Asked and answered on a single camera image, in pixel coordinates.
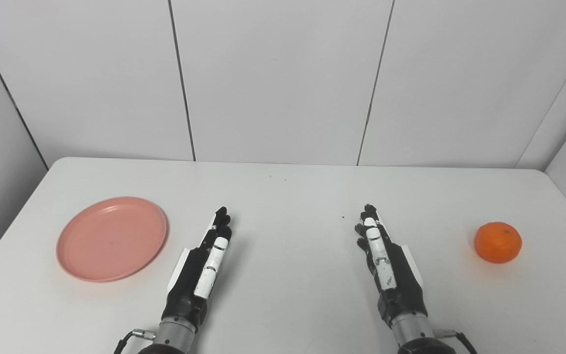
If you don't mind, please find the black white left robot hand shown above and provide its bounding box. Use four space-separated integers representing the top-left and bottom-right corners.
163 206 234 330

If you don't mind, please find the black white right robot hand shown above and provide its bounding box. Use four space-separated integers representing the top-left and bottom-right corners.
355 204 428 327

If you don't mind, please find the pink round plate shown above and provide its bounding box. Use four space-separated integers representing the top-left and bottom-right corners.
56 197 168 283

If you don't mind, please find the orange fruit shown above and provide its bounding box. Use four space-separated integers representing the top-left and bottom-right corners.
474 221 523 264

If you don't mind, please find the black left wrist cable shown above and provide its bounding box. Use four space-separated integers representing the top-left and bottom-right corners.
113 328 156 354

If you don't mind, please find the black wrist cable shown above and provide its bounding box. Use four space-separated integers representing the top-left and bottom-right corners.
113 328 156 354
433 328 478 354

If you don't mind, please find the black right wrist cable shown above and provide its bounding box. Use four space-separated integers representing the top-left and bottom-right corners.
433 328 478 354

